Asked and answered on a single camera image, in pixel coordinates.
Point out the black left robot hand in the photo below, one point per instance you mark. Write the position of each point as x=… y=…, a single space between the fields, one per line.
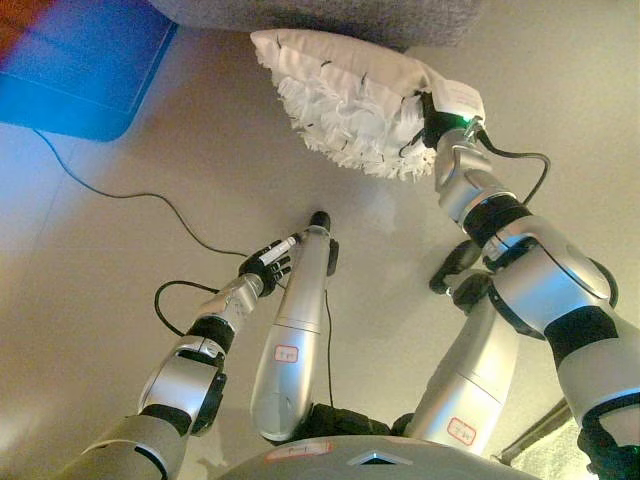
x=267 y=265

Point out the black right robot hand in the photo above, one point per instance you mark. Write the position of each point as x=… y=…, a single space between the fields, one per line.
x=442 y=125

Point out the white fringed pillow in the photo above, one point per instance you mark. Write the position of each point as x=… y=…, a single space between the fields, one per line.
x=340 y=90

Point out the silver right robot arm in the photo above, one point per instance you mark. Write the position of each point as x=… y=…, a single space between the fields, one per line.
x=550 y=280

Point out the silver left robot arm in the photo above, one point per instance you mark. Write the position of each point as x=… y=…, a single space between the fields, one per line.
x=190 y=370

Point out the silver left robot leg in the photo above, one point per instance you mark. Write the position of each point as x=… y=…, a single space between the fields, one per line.
x=295 y=325

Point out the silver robot leg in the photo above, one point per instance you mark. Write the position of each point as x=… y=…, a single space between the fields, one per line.
x=295 y=325
x=470 y=370

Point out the grey fabric armchair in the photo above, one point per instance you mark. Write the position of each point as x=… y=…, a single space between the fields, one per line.
x=325 y=20

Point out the grey robot torso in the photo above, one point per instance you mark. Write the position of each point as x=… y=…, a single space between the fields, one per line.
x=380 y=462

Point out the silver right robot leg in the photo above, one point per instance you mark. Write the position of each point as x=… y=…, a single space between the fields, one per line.
x=470 y=370

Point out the rug with grey border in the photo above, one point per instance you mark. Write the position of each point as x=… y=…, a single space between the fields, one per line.
x=75 y=75

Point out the grey textured mat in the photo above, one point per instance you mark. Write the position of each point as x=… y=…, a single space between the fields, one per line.
x=545 y=450

